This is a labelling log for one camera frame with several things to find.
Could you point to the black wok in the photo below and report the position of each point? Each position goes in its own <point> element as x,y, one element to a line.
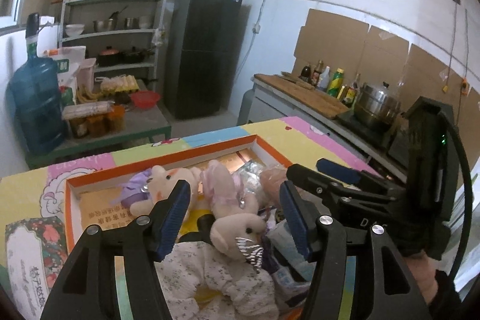
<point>137,54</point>

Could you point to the red plastic basin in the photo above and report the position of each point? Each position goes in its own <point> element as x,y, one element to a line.
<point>144,98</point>

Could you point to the egg tray in plastic bag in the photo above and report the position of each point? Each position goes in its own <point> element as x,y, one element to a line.
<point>116,84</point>

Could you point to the beige floral cloth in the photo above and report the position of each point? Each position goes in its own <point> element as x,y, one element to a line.
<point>217,282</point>

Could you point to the black water pump dispenser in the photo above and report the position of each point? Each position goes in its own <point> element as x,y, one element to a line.
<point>32,29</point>

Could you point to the red lidded cooking pot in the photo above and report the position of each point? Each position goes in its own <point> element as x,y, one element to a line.
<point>108,55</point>

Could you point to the cardboard wall sheets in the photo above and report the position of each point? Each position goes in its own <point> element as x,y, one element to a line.
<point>337,42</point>

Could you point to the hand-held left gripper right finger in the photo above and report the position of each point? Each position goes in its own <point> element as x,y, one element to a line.
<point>296,222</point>

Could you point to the steel pot with ladle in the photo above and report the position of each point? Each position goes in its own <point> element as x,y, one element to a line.
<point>103,24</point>

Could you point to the wooden cutting board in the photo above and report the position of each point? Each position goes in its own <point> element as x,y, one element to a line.
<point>307,95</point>

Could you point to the white bowl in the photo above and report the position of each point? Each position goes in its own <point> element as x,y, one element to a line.
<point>74,29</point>

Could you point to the yellow label dark bottle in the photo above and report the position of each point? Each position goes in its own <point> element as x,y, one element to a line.
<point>350,94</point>

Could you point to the white flour sack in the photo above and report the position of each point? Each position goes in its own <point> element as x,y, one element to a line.
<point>67,65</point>

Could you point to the floral print tissue box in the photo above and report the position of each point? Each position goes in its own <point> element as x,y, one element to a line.
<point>32,260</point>

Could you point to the person's right forearm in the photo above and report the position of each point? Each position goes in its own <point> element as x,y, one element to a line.
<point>422,278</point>

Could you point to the white counter cabinet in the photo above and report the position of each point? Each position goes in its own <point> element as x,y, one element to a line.
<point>285,110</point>

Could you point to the orange plastic jar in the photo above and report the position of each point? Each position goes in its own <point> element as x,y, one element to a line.
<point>117,117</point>
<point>78,127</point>
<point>96,125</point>

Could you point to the plastic bread bun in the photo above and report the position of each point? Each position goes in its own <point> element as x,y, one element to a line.
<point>272,181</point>

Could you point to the wall socket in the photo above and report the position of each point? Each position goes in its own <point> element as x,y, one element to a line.
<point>257,29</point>

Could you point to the clear crinkled plastic bag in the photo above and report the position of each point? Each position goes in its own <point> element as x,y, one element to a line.
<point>250,172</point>

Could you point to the black induction cooker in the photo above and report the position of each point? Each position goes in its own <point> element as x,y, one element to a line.
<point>369,135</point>

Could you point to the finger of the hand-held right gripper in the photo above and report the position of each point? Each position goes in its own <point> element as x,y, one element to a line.
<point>337,170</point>
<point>315,179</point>

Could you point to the grey gas cylinder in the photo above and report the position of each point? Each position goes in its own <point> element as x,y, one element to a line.
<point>247,106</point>

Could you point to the white plastic bottle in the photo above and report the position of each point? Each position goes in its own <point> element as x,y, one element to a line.
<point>325,79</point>

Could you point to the packaged dry noodles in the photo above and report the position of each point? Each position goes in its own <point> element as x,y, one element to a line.
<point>88,110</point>

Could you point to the beige plush bear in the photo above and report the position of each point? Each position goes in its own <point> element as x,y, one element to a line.
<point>234,232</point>

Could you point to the pink plush bunny purple bow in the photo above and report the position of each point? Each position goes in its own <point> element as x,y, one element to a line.
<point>165,185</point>

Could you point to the dark soy sauce bottle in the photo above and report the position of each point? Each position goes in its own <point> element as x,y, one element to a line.
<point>305,74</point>

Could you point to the small white sack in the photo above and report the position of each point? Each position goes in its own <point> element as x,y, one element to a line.
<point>87,74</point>

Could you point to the green plastic bottle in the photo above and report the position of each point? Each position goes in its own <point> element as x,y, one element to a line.
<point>335,82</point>

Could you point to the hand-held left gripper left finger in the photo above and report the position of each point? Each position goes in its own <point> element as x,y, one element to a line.
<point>172,218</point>

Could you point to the red label sauce bottle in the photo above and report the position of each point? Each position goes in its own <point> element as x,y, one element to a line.
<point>318,74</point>

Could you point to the purple white plastic packet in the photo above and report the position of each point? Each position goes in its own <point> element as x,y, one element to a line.
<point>290,292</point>

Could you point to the steel stock pot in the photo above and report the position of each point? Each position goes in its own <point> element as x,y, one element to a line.
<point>377,108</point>

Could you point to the orange rimmed cardboard box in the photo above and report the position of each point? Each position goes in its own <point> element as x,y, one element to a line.
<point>97,209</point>

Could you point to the small steel pot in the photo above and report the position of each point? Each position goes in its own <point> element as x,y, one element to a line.
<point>131,22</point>

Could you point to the low green table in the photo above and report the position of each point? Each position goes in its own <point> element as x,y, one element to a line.
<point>101,142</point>

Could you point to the dark grey refrigerator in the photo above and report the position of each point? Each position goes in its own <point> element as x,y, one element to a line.
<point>204,50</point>

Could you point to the blue water jug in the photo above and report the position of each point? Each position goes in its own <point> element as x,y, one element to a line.
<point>35,102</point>

